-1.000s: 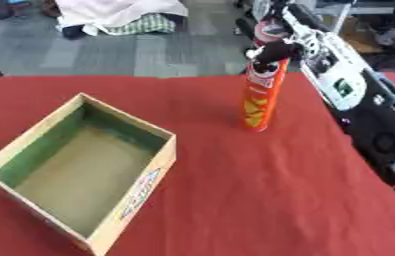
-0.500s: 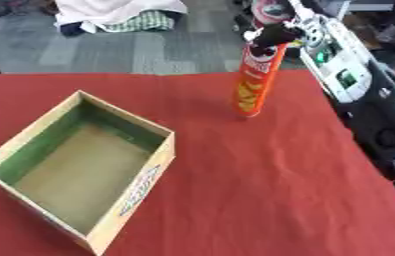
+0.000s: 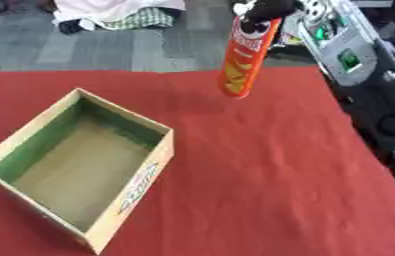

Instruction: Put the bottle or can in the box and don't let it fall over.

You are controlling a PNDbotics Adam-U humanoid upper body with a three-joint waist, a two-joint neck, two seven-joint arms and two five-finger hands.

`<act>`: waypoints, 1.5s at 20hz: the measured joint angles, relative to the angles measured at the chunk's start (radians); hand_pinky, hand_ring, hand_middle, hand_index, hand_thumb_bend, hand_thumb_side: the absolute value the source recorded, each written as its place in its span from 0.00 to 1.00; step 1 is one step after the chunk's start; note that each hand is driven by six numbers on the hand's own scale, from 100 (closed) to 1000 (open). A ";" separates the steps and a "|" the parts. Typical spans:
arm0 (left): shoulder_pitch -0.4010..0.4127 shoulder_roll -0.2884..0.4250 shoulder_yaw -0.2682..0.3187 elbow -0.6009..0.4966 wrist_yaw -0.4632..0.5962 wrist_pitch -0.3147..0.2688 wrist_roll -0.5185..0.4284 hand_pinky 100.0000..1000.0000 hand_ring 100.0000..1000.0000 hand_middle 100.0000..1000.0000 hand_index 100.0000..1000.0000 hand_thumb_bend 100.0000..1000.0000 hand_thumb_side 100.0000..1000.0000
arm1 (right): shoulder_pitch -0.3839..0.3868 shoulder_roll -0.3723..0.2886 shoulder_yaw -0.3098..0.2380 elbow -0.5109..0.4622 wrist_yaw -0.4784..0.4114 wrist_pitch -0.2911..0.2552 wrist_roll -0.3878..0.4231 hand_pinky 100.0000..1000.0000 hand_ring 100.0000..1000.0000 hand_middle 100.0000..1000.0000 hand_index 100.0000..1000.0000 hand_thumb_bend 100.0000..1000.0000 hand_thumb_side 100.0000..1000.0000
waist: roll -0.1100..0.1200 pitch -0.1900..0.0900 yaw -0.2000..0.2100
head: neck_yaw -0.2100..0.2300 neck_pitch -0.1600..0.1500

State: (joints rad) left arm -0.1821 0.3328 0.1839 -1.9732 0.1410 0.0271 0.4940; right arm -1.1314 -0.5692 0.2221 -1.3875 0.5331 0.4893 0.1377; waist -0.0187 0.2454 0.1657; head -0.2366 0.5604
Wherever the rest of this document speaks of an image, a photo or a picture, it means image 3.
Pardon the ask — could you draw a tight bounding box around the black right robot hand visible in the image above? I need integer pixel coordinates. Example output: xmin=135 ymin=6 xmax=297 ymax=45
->
xmin=230 ymin=0 xmax=306 ymax=22

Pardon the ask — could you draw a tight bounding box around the white and checked cloth pile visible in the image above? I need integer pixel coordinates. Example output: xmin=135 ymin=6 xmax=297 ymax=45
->
xmin=50 ymin=0 xmax=189 ymax=35

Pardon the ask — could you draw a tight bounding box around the orange cylindrical chip can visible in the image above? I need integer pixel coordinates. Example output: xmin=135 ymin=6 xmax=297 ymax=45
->
xmin=216 ymin=14 xmax=285 ymax=100

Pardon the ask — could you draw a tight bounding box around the tan cardboard box green inside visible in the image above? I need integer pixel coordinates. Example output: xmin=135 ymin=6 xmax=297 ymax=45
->
xmin=0 ymin=87 xmax=176 ymax=256

